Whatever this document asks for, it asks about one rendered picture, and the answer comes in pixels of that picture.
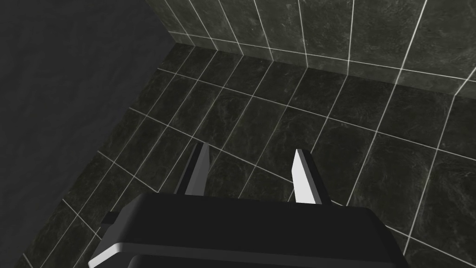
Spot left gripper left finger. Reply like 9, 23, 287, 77
173, 141, 211, 197

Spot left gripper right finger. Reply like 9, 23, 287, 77
291, 148, 332, 205

